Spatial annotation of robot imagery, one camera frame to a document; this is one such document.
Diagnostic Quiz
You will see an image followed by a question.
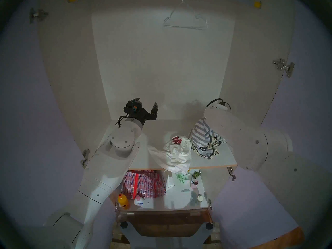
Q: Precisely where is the white top with red print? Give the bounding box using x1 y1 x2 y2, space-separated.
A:
147 136 192 175

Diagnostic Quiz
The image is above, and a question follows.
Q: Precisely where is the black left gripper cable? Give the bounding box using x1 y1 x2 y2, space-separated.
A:
115 115 130 127

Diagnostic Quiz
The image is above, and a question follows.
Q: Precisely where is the red plaid woven bag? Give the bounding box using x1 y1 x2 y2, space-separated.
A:
122 170 166 199

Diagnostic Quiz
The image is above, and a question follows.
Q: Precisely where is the lilac wardrobe door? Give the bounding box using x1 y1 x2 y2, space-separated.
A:
0 5 117 249
211 2 332 245

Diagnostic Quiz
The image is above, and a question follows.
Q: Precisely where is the brown wooden drawer front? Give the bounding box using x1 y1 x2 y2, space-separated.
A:
117 212 212 237

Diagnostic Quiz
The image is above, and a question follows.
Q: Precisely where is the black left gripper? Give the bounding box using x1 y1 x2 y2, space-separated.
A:
123 97 159 127

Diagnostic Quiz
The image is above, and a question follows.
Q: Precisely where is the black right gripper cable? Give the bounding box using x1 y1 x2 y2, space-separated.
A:
206 98 232 113

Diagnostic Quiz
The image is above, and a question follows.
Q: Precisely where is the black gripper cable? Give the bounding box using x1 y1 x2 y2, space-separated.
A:
115 115 130 127
206 98 232 113

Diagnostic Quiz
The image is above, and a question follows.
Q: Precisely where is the white wardrobe body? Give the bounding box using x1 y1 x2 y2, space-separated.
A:
36 0 296 171

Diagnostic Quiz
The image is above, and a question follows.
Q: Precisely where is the small white paper bag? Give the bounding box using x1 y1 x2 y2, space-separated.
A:
165 173 175 192

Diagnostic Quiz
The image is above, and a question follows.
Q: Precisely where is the white wire clothes hanger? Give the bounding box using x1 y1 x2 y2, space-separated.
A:
163 0 208 31

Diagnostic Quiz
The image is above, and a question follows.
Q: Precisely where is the orange bottle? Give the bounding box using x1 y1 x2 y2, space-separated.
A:
117 193 130 209

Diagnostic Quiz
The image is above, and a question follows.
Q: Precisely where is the green patterned packet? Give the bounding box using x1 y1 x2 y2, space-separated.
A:
176 172 191 184

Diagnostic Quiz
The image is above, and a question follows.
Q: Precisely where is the grey white striped top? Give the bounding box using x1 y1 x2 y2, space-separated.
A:
189 117 226 158

